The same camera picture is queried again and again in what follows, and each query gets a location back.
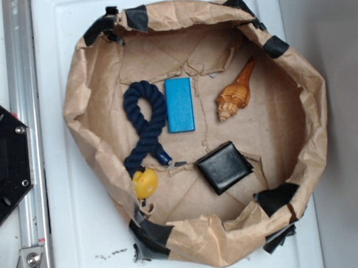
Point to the black square leather pouch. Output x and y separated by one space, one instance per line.
224 167

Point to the blue rectangular block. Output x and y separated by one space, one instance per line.
180 112

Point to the yellow rubber duck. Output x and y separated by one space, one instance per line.
144 182

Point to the orange spiral seashell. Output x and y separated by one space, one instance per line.
236 95

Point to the brown paper bag bin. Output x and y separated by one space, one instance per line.
115 108

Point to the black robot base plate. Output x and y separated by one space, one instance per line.
15 167

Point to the aluminium extrusion rail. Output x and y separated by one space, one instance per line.
24 102

